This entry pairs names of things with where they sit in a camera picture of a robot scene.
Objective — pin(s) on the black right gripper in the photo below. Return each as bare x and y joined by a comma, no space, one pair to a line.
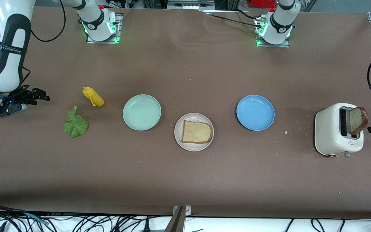
20,96

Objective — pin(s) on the brown toasted bread slice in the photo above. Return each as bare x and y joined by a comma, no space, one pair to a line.
356,120
196,132

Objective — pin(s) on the green lettuce leaf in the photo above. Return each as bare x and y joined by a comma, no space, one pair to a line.
75,126

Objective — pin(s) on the yellow squeeze bottle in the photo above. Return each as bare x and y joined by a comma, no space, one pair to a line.
97,100

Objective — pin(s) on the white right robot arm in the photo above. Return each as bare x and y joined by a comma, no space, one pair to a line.
95,22

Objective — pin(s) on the mint green plate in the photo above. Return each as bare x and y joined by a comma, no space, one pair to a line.
142,112

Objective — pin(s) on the blue plate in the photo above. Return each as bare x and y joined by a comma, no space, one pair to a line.
255,112

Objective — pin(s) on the beige plate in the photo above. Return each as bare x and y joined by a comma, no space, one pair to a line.
193,147

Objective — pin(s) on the white toaster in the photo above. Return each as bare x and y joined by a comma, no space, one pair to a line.
328,129

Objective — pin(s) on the red box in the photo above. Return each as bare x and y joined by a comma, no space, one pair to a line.
262,3

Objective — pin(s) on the black power plug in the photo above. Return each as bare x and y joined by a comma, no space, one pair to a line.
146,227

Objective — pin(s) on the brown table cover sheet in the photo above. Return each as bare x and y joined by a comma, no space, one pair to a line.
185,180

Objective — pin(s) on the aluminium profile bar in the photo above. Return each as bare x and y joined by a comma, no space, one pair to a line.
176,224

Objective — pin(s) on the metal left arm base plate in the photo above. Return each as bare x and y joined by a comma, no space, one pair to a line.
274,45

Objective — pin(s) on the silver frame rail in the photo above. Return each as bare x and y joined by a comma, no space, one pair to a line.
190,4

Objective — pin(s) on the small metal bracket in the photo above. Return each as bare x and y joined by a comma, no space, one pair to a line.
188,211

